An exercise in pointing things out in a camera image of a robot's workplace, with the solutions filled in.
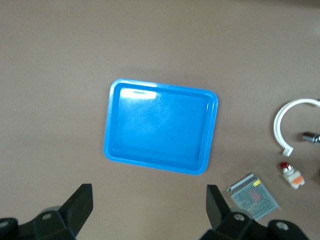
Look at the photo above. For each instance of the blue plastic tray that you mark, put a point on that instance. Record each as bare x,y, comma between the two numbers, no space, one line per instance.
160,130

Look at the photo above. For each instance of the large white curved clamp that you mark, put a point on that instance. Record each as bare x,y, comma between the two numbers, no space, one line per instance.
277,125

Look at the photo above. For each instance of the red mushroom push button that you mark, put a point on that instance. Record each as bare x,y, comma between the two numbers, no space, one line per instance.
292,176

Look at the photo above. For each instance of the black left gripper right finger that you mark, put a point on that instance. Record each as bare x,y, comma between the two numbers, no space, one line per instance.
217,210

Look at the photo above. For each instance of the orange and blue push button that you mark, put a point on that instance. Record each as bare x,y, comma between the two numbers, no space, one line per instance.
311,137

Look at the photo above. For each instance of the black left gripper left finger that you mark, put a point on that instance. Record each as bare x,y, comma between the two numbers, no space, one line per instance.
75,212

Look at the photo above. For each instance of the perforated metal power supply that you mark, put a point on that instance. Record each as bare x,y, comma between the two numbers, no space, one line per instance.
255,197

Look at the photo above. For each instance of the brown table mat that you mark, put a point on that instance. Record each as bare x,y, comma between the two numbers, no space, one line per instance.
50,75

